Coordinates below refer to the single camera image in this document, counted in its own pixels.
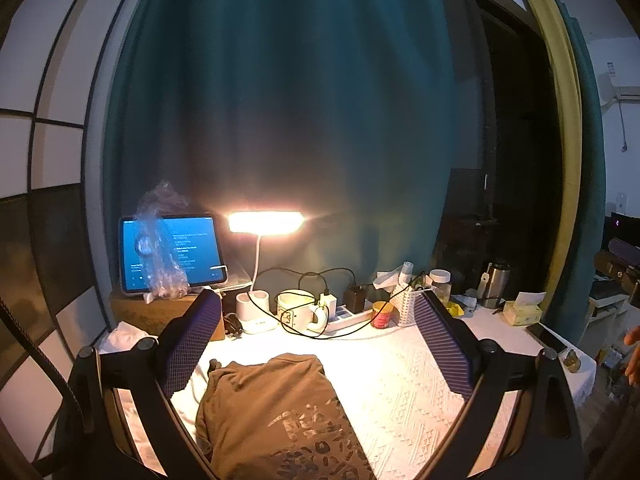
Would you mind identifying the black braided cable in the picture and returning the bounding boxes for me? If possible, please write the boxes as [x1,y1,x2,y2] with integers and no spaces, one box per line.
[0,295,76,461]

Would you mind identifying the white desk lamp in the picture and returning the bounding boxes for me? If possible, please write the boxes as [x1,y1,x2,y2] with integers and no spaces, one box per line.
[227,211,305,335]

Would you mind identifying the white side cabinet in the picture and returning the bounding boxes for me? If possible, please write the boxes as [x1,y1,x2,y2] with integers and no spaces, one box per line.
[585,280,632,366]

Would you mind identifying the black charging cable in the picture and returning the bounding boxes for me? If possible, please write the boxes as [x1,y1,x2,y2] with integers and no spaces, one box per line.
[254,266,358,296]
[274,272,433,341]

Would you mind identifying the black power adapter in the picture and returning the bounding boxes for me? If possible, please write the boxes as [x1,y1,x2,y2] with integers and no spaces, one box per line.
[345,285,368,313]

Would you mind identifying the olive green printed t-shirt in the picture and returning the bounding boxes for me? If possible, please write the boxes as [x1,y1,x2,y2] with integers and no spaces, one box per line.
[194,353,376,480]

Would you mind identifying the yellow curtain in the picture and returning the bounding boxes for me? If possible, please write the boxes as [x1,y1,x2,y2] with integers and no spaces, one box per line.
[517,0,583,333]

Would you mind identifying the clear plastic bag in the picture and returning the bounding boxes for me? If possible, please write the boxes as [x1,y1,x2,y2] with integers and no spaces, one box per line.
[132,180,193,303]

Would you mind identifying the white garment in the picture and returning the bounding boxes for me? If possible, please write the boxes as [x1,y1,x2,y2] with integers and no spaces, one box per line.
[97,321,151,356]

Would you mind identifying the green tissue box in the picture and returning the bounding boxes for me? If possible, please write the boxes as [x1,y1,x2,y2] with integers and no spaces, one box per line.
[502,291,547,328]

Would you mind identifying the white perforated basket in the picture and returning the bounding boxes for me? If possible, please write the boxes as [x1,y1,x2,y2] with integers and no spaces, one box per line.
[390,287,431,328]

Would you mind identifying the black smartphone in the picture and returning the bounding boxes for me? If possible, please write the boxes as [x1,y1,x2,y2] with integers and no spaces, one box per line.
[525,322,568,356]

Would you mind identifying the white power strip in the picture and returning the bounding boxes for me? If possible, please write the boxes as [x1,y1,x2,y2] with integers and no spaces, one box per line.
[325,305,401,333]

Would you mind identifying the cream cartoon mug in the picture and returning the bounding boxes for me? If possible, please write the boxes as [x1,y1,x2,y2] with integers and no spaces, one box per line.
[276,290,330,333]

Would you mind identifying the brown cardboard box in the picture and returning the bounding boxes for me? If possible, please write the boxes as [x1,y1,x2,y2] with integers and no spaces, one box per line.
[110,287,226,343]

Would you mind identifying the white textured tablecloth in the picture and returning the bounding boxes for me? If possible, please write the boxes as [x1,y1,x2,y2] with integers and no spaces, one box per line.
[95,305,596,480]

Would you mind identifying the tablet with blue screen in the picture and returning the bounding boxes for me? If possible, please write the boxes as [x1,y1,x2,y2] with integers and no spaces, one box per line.
[118,215,228,295]

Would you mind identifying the dark rectangular panel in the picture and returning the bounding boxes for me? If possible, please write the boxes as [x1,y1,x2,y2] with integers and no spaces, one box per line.
[440,167,501,281]

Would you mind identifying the clear plastic jar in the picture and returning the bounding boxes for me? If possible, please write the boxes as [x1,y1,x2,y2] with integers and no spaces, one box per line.
[429,269,452,303]

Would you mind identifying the white panelled sliding door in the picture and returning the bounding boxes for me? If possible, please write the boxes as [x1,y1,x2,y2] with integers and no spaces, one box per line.
[0,0,156,480]

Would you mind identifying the red can yellow lid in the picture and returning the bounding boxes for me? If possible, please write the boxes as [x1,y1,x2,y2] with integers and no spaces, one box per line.
[371,301,397,330]

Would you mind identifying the dark sliding glass door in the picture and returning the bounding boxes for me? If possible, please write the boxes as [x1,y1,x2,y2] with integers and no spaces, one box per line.
[435,0,566,306]

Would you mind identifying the person's right hand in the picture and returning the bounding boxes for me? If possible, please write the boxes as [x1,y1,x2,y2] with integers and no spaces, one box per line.
[625,324,640,387]

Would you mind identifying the steel thermos bottle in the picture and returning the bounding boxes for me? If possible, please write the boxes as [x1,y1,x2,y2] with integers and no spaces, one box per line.
[479,260,511,309]

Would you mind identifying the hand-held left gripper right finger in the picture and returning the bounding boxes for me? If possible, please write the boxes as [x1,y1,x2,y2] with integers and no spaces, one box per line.
[410,290,586,480]

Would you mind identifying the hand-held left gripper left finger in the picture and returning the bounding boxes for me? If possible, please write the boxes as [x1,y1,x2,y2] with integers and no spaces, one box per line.
[31,289,223,480]

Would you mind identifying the teal curtain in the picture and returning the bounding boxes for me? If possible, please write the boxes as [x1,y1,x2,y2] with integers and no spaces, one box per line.
[550,0,608,346]
[102,0,468,311]

